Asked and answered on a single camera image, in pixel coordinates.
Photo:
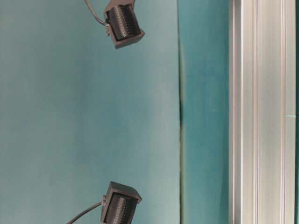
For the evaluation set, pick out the silver aluminium extrusion rail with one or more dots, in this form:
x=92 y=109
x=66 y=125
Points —
x=262 y=111

